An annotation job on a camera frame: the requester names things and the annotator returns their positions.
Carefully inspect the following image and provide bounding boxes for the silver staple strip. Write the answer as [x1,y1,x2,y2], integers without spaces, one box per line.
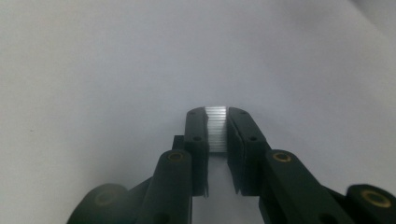
[205,105,229,154]

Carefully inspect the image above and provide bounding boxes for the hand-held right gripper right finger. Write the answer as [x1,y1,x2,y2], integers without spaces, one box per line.
[226,106,272,197]

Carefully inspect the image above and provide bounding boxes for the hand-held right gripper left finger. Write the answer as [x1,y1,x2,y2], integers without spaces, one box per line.
[172,106,210,198]

